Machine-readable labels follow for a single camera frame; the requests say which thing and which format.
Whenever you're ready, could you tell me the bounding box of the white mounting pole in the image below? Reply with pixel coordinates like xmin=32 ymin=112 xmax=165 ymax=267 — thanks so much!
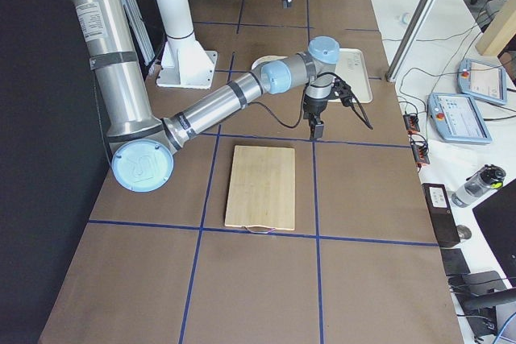
xmin=156 ymin=0 xmax=218 ymax=89

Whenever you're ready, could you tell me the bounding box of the bamboo cutting board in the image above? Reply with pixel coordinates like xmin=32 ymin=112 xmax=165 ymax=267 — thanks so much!
xmin=225 ymin=145 xmax=296 ymax=231

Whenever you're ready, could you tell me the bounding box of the black box with label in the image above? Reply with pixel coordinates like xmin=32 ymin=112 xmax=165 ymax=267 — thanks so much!
xmin=422 ymin=183 xmax=460 ymax=248

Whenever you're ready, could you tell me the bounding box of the teach pendant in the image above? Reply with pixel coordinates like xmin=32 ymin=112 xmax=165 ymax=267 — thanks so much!
xmin=427 ymin=93 xmax=493 ymax=144
xmin=457 ymin=59 xmax=508 ymax=106

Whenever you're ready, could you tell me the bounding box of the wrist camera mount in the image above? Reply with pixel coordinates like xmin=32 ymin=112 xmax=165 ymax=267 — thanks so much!
xmin=328 ymin=81 xmax=355 ymax=107

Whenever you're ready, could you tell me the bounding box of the black monitor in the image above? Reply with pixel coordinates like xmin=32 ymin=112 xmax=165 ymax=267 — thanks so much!
xmin=472 ymin=182 xmax=515 ymax=285

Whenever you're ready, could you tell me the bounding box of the aluminium frame post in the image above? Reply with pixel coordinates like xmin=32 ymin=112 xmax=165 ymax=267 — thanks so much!
xmin=386 ymin=0 xmax=436 ymax=82

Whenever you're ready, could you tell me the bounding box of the orange black adapter board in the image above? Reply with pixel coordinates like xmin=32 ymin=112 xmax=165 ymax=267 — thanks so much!
xmin=403 ymin=114 xmax=420 ymax=135

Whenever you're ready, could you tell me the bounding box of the far teach pendant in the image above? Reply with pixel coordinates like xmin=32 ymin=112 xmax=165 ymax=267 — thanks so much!
xmin=457 ymin=59 xmax=508 ymax=106

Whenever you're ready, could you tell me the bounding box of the clear water bottle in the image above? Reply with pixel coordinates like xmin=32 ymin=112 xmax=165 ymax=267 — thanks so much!
xmin=451 ymin=164 xmax=506 ymax=207

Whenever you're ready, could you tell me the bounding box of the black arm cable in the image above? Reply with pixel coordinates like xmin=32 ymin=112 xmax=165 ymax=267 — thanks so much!
xmin=245 ymin=72 xmax=374 ymax=131

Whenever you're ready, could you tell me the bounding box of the near teach pendant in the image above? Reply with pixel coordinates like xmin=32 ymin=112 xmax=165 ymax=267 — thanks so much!
xmin=427 ymin=93 xmax=493 ymax=144

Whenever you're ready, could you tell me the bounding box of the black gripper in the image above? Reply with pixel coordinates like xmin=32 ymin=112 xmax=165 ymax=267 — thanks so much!
xmin=302 ymin=96 xmax=327 ymax=139

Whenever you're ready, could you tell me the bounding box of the white plate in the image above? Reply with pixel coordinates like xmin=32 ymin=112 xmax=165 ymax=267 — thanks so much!
xmin=251 ymin=55 xmax=285 ymax=70

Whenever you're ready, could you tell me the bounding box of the beige tray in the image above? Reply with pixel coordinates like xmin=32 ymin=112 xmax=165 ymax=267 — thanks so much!
xmin=335 ymin=48 xmax=373 ymax=104

